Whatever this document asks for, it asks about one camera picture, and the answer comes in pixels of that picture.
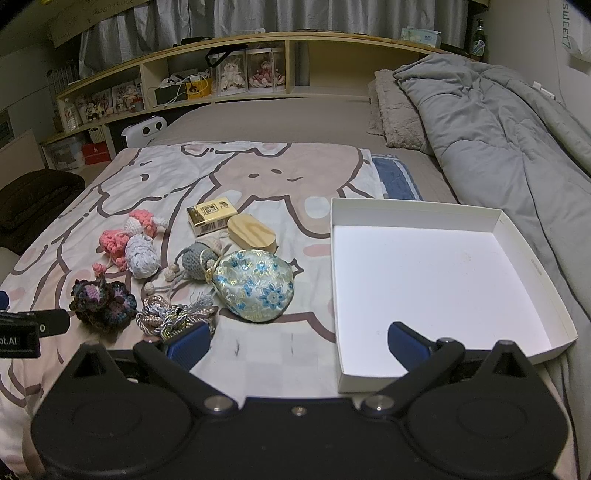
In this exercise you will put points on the grey curtain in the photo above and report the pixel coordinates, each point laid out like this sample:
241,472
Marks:
277,14

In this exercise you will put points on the pale lavender crochet toy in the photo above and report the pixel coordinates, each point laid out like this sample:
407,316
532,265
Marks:
141,254

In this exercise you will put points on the yellow bag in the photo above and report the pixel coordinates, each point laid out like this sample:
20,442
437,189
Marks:
199,88

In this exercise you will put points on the pink crochet toy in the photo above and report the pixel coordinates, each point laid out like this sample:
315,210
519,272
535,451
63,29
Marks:
113,242

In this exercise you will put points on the white device with two holes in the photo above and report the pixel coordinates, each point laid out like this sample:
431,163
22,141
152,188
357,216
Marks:
144,131

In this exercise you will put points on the white and pink crochet mushroom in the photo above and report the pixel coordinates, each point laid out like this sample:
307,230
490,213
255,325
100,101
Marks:
138,224

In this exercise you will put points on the tissue box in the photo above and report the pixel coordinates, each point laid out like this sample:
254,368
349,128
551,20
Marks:
420,37

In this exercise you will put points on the grey duvet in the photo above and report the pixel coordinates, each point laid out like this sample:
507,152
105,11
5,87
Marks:
498,138

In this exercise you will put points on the white printed bag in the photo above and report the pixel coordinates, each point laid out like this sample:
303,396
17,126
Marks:
568,32

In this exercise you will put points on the fuzzy beige pillow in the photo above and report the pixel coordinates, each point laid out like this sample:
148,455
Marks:
397,110

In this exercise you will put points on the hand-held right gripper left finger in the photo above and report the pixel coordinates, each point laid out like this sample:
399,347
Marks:
190,345

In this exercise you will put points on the printed cartoon blanket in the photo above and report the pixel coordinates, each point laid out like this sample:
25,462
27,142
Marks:
138,175

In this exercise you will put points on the red box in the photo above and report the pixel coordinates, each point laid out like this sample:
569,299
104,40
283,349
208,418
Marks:
96,153

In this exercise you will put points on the clear plastic bottle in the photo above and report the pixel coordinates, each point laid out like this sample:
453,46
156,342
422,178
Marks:
70,115

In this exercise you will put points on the white cardboard box tray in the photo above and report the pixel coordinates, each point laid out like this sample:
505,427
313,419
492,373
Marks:
415,286

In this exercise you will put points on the clear doll display box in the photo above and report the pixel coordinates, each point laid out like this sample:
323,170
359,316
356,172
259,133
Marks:
231,74
265,69

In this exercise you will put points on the dark brown cloth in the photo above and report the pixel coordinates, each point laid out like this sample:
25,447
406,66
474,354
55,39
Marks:
37,203

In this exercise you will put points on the oval wooden block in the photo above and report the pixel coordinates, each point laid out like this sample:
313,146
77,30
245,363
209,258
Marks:
249,230

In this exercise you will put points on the green glass bottle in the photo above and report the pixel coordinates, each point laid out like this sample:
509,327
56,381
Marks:
479,44

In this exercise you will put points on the white wall outlet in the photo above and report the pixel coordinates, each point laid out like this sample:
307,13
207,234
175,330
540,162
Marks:
545,91

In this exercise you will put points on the beige bed sheet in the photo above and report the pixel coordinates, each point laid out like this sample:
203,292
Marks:
277,120

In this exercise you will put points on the small gold cardboard box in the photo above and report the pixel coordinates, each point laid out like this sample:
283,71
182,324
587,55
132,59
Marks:
207,214

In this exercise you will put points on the wooden headboard shelf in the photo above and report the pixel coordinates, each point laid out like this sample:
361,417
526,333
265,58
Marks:
323,37

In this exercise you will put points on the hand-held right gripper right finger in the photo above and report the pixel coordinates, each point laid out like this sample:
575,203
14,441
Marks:
407,345

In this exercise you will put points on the dark multicolour crochet flower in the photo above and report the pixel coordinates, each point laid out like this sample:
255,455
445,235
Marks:
104,304

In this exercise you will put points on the blue and white towel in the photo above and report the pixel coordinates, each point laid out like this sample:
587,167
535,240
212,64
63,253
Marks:
392,177

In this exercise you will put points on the floral brocade pouch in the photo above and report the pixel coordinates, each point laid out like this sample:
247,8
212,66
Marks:
254,286

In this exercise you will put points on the clear storage bin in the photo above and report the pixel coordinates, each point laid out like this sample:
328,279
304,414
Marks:
64,154

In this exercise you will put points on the grey crochet octopus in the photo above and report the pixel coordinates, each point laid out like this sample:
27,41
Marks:
198,261

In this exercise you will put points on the row of picture frames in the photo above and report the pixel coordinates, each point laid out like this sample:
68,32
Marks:
111,101

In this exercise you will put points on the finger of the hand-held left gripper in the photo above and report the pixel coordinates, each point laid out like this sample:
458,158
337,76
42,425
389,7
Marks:
2,301
46,321

